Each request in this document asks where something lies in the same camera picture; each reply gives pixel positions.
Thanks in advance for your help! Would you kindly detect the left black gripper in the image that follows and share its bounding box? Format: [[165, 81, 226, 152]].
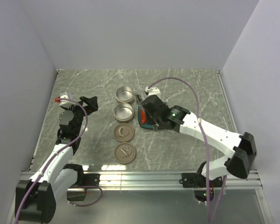
[[63, 96, 98, 134]]

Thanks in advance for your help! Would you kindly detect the red sausage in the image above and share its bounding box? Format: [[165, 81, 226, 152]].
[[140, 110, 147, 125]]

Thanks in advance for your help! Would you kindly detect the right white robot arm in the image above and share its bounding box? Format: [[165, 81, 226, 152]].
[[135, 95, 257, 187]]

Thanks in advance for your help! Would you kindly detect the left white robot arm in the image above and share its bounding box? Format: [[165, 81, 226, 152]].
[[14, 93, 98, 224]]

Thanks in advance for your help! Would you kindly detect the teal square plate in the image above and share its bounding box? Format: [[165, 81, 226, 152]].
[[137, 106, 156, 130]]

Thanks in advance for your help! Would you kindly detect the near metal round container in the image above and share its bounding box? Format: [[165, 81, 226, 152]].
[[113, 103, 134, 123]]

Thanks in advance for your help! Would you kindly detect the metal round container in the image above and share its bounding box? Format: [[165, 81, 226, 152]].
[[116, 86, 134, 104], [113, 103, 134, 123]]

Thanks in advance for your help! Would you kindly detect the far metal round container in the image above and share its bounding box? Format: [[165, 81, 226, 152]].
[[116, 86, 134, 104]]

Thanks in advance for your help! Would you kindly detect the brown lid with curl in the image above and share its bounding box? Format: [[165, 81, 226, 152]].
[[113, 123, 135, 142]]

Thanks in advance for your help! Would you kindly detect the brown lid with bar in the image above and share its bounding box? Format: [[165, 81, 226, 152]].
[[114, 142, 136, 164]]

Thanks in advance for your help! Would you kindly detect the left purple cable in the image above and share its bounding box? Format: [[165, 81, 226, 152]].
[[14, 97, 103, 224]]

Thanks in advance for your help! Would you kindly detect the purple cable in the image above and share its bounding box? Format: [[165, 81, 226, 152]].
[[149, 77, 227, 224], [14, 97, 103, 224]]

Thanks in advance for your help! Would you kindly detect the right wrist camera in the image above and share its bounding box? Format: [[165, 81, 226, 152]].
[[145, 86, 161, 98]]

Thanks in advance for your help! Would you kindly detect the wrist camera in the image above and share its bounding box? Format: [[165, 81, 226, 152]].
[[145, 86, 161, 98], [54, 92, 73, 108]]

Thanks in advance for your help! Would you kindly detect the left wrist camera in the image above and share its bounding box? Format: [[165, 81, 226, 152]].
[[54, 92, 73, 108]]

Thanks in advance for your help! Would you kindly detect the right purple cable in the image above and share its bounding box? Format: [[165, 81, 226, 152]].
[[149, 77, 227, 224]]

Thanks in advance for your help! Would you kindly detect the aluminium front rail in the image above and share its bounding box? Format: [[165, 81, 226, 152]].
[[21, 169, 263, 191]]

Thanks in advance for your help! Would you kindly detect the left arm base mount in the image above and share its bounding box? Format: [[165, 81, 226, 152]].
[[66, 173, 100, 202]]

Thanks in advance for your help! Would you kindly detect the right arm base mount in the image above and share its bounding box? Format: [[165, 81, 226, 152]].
[[179, 173, 223, 188]]

